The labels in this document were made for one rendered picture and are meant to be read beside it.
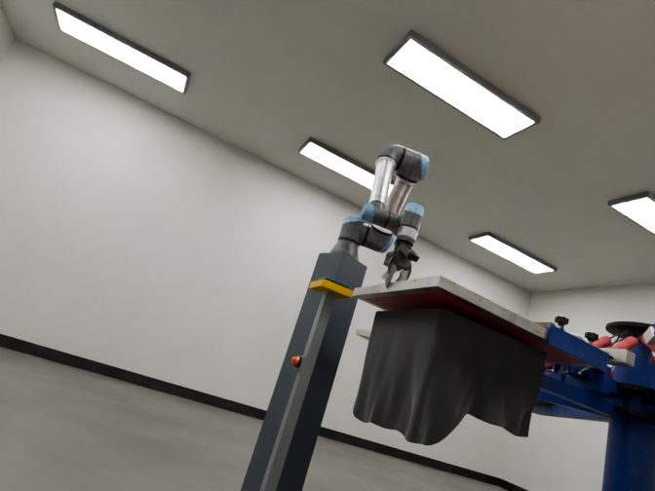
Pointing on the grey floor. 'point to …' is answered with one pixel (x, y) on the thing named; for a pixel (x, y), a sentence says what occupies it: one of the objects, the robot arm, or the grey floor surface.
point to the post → (302, 379)
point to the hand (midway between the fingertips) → (394, 286)
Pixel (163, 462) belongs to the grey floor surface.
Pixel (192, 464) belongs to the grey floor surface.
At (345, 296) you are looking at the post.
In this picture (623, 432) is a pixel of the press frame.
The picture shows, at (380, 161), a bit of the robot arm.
